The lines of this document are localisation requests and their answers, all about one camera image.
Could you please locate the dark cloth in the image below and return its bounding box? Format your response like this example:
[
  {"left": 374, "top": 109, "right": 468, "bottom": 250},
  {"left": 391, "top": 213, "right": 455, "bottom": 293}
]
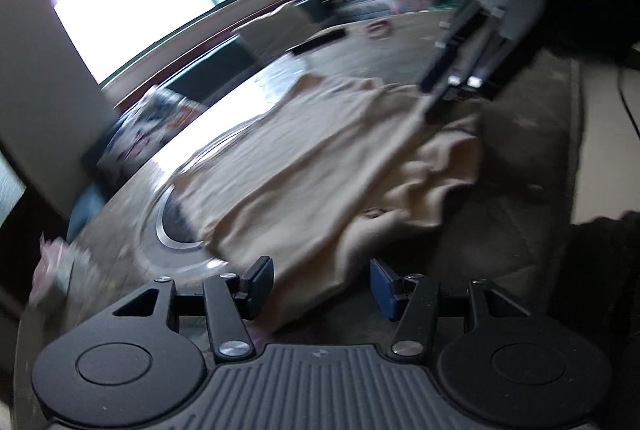
[{"left": 547, "top": 209, "right": 640, "bottom": 363}]

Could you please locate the black remote control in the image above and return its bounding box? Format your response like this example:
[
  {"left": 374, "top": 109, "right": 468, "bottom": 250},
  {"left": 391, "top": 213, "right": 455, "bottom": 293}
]
[{"left": 293, "top": 28, "right": 347, "bottom": 56}]

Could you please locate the round glass turntable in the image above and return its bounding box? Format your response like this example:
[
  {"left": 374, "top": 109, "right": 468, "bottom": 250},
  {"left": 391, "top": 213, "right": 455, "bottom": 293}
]
[{"left": 154, "top": 125, "right": 281, "bottom": 278}]

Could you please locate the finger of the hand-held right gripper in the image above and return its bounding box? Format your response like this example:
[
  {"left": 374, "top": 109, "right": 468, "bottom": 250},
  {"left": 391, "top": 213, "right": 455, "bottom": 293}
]
[
  {"left": 419, "top": 0, "right": 485, "bottom": 111},
  {"left": 466, "top": 7, "right": 512, "bottom": 93}
]

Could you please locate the black cable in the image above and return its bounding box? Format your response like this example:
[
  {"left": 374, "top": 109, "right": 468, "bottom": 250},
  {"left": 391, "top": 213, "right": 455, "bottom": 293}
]
[{"left": 616, "top": 66, "right": 640, "bottom": 138}]

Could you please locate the beige shirt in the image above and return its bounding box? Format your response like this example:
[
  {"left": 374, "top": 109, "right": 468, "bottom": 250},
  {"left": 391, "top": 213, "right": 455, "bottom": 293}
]
[{"left": 172, "top": 74, "right": 485, "bottom": 328}]

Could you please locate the pink paper packet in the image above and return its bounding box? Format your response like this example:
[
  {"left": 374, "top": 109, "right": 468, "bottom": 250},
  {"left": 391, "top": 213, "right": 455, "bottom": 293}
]
[{"left": 27, "top": 234, "right": 77, "bottom": 308}]

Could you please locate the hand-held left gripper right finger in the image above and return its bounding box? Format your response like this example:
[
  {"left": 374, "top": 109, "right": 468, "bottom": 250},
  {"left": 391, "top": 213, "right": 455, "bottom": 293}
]
[{"left": 369, "top": 259, "right": 532, "bottom": 357}]

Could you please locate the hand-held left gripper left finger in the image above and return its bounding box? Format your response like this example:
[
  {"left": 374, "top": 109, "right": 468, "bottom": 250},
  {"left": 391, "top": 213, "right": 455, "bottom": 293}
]
[{"left": 99, "top": 256, "right": 275, "bottom": 359}]

